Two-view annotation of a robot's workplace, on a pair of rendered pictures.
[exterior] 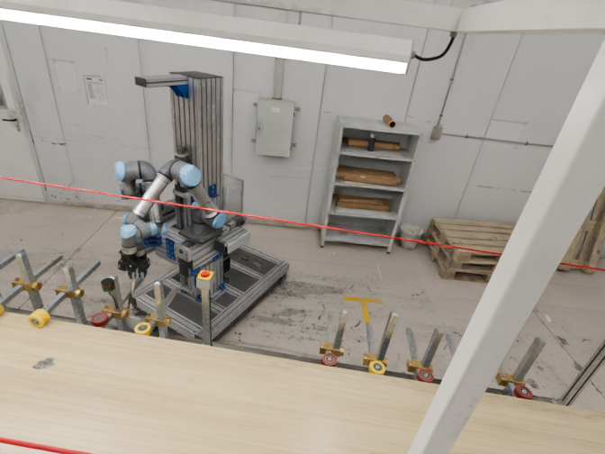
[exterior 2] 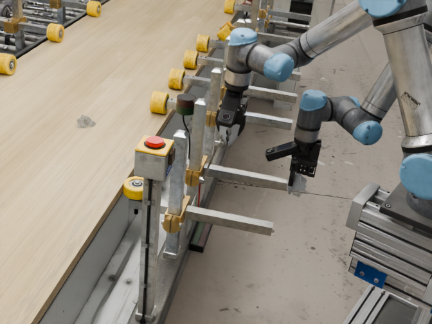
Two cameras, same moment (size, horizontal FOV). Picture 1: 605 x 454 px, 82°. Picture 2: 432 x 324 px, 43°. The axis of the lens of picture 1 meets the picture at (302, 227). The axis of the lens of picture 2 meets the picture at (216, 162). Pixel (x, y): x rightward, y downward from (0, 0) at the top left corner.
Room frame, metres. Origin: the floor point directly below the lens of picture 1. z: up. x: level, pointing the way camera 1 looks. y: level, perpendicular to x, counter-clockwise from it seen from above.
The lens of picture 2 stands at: (1.66, -0.56, 1.80)
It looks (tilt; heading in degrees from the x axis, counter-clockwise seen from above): 30 degrees down; 95
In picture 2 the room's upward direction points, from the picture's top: 7 degrees clockwise
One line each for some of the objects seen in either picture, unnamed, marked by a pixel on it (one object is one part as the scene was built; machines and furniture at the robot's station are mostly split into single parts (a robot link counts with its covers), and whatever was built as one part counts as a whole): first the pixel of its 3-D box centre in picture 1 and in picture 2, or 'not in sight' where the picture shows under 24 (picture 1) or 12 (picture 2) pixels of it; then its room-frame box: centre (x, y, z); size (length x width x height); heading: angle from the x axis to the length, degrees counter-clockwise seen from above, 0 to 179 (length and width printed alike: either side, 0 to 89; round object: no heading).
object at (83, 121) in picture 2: (44, 361); (85, 119); (1.03, 1.10, 0.91); 0.09 x 0.07 x 0.02; 113
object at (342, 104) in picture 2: not in sight; (342, 110); (1.88, 1.03, 1.12); 0.11 x 0.11 x 0.08; 29
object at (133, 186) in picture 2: (143, 334); (136, 197); (1.31, 0.77, 0.85); 0.08 x 0.08 x 0.11
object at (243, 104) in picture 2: (129, 259); (234, 99); (1.55, 0.93, 1.15); 0.09 x 0.08 x 0.12; 86
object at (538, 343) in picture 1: (521, 369); not in sight; (1.35, -1.27, 0.92); 0.04 x 0.04 x 0.48; 88
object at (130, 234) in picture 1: (129, 235); (242, 50); (1.55, 0.91, 1.31); 0.09 x 0.08 x 0.11; 148
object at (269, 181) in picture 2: (121, 302); (222, 173); (1.53, 1.01, 0.84); 0.43 x 0.03 x 0.04; 178
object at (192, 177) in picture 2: (115, 313); (195, 170); (1.44, 1.00, 0.85); 0.14 x 0.06 x 0.05; 88
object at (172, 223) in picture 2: (158, 320); (176, 213); (1.43, 0.75, 0.84); 0.14 x 0.06 x 0.05; 88
